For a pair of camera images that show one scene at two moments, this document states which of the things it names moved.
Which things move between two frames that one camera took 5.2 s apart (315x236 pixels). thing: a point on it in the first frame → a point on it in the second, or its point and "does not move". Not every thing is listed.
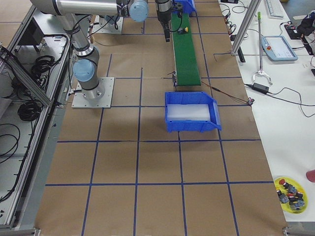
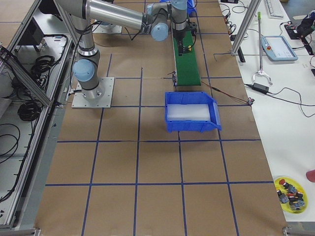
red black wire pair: [250, 101] does not move
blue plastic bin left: [188, 7] does not move
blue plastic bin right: [192, 126] does not move
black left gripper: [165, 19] → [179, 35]
